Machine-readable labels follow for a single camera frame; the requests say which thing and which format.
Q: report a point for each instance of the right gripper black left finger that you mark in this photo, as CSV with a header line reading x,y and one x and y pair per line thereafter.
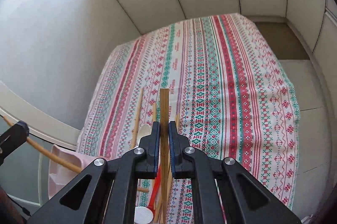
x,y
105,191

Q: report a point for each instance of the wooden utensil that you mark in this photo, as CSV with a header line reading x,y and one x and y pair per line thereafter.
x,y
46,153

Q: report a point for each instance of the white plastic rice paddle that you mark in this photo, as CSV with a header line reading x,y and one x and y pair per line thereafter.
x,y
145,130

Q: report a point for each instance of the pink plastic utensil holder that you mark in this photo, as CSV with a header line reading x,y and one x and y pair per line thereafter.
x,y
59,176

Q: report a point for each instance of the red handled spoon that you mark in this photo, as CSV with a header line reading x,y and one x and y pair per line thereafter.
x,y
146,214

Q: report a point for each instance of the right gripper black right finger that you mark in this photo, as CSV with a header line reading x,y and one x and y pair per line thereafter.
x,y
223,190

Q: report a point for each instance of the bamboo stick utensil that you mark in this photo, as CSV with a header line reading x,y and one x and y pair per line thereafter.
x,y
164,147

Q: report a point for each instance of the long wooden chopstick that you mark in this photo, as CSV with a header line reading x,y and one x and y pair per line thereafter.
x,y
136,124

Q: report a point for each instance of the patterned red green tablecloth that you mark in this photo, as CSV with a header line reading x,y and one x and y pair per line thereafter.
x,y
226,85

